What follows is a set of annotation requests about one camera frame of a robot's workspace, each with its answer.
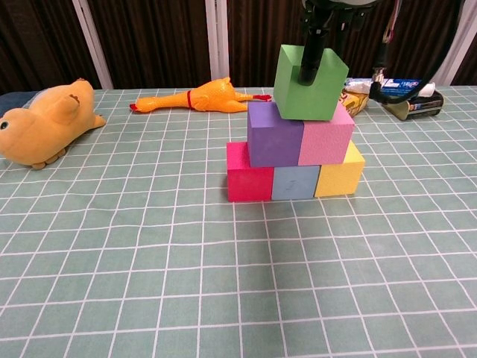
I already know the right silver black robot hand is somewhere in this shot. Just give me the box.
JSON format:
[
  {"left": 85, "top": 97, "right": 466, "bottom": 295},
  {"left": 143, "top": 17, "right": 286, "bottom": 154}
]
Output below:
[{"left": 297, "top": 0, "right": 379, "bottom": 85}]

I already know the green foam cube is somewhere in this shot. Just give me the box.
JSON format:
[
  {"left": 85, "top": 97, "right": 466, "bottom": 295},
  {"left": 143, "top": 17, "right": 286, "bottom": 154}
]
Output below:
[{"left": 273, "top": 43, "right": 350, "bottom": 122}]

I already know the pink foam cube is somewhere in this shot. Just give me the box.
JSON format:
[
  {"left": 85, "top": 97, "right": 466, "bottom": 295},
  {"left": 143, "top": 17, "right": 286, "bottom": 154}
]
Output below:
[{"left": 297, "top": 102, "right": 356, "bottom": 166}]

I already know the purple foam cube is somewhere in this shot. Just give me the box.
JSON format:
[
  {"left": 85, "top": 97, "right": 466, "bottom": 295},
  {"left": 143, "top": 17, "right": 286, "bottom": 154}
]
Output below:
[{"left": 247, "top": 100, "right": 306, "bottom": 168}]

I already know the yellow foam cube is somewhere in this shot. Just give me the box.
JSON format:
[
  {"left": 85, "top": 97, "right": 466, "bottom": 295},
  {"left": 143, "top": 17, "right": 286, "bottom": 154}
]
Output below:
[{"left": 314, "top": 140, "right": 366, "bottom": 198}]

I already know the light blue foam cube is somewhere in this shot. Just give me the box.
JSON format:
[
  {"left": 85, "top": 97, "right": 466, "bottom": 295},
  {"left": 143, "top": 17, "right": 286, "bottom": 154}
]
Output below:
[{"left": 271, "top": 165, "right": 321, "bottom": 201}]

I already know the red foam cube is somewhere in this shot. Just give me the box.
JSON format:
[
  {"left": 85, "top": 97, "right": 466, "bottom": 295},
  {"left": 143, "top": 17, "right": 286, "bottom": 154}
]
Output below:
[{"left": 226, "top": 141, "right": 276, "bottom": 203}]

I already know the dark pleated curtain panel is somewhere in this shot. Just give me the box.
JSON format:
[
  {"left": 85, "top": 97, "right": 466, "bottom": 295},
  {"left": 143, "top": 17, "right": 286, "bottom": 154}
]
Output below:
[
  {"left": 450, "top": 33, "right": 477, "bottom": 87},
  {"left": 327, "top": 0, "right": 467, "bottom": 87},
  {"left": 226, "top": 0, "right": 310, "bottom": 89},
  {"left": 0, "top": 0, "right": 101, "bottom": 94},
  {"left": 86, "top": 0, "right": 213, "bottom": 90}
]

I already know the gold snack packet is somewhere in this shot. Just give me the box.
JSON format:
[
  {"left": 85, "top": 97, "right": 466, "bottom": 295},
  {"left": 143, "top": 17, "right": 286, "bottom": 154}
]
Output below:
[{"left": 337, "top": 87, "right": 372, "bottom": 119}]

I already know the white blue toothpaste tube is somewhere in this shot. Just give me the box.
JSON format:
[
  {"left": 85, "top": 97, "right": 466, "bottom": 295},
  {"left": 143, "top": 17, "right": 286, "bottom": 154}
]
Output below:
[{"left": 343, "top": 77, "right": 437, "bottom": 98}]

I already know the yellow rubber chicken toy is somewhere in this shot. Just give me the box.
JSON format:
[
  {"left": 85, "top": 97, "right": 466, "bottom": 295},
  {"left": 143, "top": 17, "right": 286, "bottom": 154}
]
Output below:
[{"left": 129, "top": 76, "right": 273, "bottom": 113}]

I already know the dark tin can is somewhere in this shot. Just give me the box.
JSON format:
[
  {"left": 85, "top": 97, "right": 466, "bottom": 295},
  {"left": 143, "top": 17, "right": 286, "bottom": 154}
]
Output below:
[{"left": 385, "top": 90, "right": 445, "bottom": 122}]

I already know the green checked tablecloth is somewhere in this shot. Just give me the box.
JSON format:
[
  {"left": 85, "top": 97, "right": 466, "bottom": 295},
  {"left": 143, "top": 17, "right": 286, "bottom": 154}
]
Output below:
[{"left": 0, "top": 86, "right": 477, "bottom": 358}]

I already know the yellow plush animal toy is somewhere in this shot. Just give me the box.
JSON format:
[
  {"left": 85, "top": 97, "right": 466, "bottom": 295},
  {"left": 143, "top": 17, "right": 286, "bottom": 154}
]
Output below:
[{"left": 0, "top": 78, "right": 107, "bottom": 171}]

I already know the dark blue table pad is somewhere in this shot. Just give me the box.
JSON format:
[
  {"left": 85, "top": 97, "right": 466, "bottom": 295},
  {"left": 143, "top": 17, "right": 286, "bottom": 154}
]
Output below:
[{"left": 0, "top": 90, "right": 38, "bottom": 116}]

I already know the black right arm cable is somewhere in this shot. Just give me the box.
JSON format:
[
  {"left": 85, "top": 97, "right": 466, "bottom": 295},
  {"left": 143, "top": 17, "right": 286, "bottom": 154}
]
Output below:
[{"left": 368, "top": 0, "right": 458, "bottom": 107}]

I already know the white partition post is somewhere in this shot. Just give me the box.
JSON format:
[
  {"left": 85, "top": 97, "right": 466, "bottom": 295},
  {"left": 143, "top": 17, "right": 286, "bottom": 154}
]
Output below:
[
  {"left": 71, "top": 0, "right": 114, "bottom": 90},
  {"left": 206, "top": 0, "right": 230, "bottom": 87},
  {"left": 432, "top": 0, "right": 477, "bottom": 87}
]

